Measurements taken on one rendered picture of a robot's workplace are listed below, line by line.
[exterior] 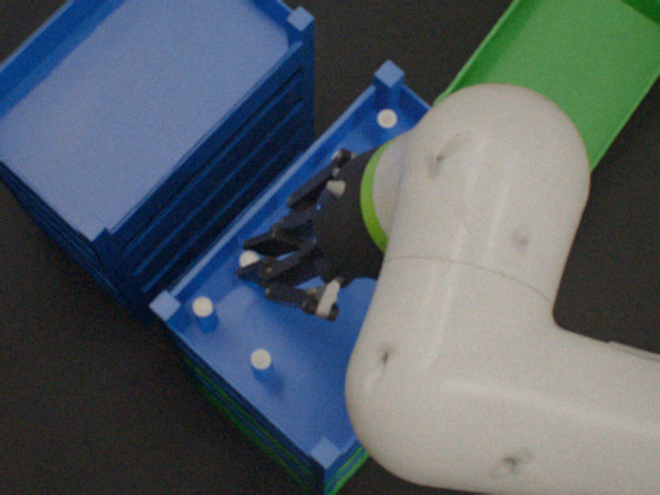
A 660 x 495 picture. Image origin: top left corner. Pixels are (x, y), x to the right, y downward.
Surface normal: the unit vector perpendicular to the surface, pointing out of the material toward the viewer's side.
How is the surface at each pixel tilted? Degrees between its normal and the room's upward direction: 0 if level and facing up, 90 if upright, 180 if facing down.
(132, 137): 0
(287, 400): 0
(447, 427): 30
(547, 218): 37
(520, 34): 0
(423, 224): 41
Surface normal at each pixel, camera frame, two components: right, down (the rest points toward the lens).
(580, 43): 0.01, -0.25
